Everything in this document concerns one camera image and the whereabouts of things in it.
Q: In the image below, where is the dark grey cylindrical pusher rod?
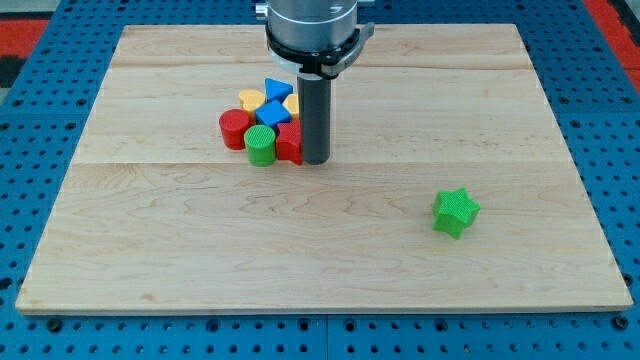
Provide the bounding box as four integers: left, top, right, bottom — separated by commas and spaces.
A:
297, 78, 331, 165

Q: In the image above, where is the red star block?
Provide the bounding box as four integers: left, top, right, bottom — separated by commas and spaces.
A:
275, 121, 303, 165

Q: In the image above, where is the wooden board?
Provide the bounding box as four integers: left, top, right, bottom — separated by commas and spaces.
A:
16, 24, 633, 316

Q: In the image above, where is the blue triangle block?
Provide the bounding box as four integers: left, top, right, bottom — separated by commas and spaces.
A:
264, 78, 294, 103

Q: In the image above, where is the blue cube block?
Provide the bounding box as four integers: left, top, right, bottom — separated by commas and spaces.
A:
255, 101, 292, 130

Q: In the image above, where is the yellow heart block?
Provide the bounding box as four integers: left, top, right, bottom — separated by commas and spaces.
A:
238, 89, 266, 119

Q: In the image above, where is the yellow block behind rod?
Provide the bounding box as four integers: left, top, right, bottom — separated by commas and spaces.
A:
282, 93, 300, 121

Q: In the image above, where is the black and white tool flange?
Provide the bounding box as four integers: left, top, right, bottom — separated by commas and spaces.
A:
265, 22, 375, 80

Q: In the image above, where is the red cylinder block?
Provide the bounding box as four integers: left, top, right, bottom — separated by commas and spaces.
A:
218, 109, 253, 150

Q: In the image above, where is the green star block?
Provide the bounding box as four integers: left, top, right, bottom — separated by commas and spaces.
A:
432, 188, 482, 240

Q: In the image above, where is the green cylinder block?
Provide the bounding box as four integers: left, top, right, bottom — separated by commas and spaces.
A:
244, 125, 276, 167

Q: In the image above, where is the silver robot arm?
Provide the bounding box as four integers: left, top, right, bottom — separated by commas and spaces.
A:
255, 0, 375, 165

